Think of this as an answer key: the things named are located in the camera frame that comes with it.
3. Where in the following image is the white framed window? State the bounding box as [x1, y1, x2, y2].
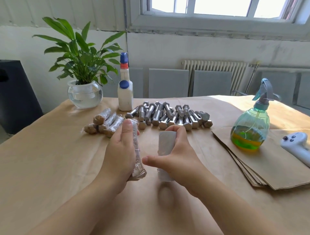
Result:
[128, 0, 310, 42]

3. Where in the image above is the green spray bottle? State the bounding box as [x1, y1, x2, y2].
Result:
[231, 78, 277, 152]

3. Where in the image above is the person's right hand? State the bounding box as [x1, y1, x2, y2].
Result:
[142, 125, 210, 195]

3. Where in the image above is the white radiator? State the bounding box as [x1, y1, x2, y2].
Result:
[181, 59, 249, 95]

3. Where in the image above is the white handheld controller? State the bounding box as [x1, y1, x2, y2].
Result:
[281, 132, 310, 168]

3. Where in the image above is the black trash bin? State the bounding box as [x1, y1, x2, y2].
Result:
[0, 59, 44, 135]

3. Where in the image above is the person's left forearm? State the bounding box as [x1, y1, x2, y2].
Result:
[29, 179, 122, 235]

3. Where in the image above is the person's left hand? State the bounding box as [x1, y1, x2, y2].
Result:
[96, 118, 142, 193]

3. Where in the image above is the white vertical blind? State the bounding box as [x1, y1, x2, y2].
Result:
[0, 0, 129, 32]

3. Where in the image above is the green leafy plant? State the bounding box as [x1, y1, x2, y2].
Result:
[33, 17, 127, 86]

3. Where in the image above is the round glass vase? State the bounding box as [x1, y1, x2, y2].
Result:
[67, 80, 103, 109]

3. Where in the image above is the person's right forearm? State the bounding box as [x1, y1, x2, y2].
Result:
[189, 175, 279, 235]

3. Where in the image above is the white glue bottle blue cap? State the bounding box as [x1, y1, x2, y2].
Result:
[118, 52, 134, 111]

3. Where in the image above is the grey chair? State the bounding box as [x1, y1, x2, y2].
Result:
[295, 73, 310, 109]
[148, 68, 190, 98]
[193, 70, 233, 97]
[257, 72, 297, 105]
[104, 68, 144, 97]

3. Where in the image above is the pile of steel bolts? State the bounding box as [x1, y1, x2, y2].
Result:
[125, 101, 214, 131]

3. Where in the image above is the stack of brown paper sheets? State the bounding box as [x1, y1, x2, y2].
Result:
[211, 127, 310, 190]

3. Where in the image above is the white cling film roll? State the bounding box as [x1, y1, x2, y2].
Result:
[157, 131, 177, 182]

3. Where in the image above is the large brown paper table cover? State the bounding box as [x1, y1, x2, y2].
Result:
[0, 95, 310, 235]

